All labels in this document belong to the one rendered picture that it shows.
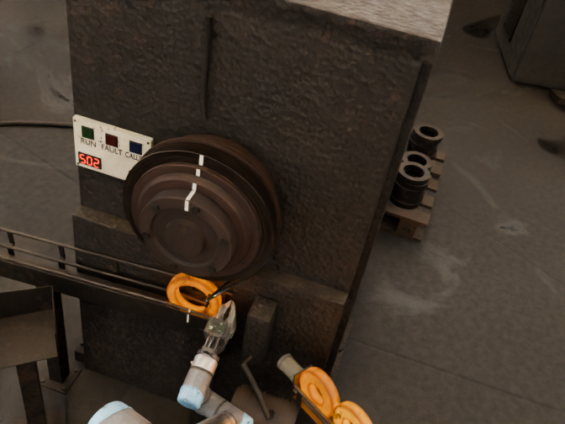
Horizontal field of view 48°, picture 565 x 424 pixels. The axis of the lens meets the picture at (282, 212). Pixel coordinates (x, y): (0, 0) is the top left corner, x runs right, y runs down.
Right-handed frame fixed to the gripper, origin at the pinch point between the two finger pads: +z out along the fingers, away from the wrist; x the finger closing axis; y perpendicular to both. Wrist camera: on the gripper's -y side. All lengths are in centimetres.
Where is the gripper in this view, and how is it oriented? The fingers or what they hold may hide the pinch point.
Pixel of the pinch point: (230, 304)
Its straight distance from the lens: 212.4
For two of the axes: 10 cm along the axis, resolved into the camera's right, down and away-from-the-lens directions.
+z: 3.2, -7.9, 5.2
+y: 0.5, -5.3, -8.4
